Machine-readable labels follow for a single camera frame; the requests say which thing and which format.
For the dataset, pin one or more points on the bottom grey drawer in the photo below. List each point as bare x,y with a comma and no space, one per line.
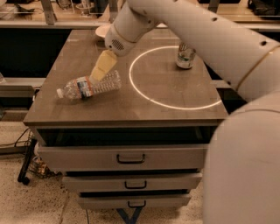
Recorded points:
168,200

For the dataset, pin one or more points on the black cart leg with caster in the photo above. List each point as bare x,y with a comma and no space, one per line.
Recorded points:
27,159

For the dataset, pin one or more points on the white ceramic bowl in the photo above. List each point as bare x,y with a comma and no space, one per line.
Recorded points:
102,30

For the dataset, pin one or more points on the green white soda can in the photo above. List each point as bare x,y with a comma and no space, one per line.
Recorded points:
185,56

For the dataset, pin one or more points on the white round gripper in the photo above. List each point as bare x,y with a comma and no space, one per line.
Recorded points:
115,41

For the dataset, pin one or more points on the top grey drawer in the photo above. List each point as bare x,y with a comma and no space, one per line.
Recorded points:
127,158

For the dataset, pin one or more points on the middle grey drawer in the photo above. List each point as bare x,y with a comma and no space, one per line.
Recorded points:
129,183

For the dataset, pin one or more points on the grey drawer cabinet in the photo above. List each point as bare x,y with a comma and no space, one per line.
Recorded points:
157,104

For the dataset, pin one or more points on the grey drawer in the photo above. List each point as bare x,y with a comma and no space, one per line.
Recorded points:
129,183
127,158
168,200

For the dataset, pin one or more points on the clear plastic water bottle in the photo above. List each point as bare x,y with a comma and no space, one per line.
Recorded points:
82,87

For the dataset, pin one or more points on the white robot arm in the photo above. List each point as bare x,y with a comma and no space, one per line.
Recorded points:
242,162

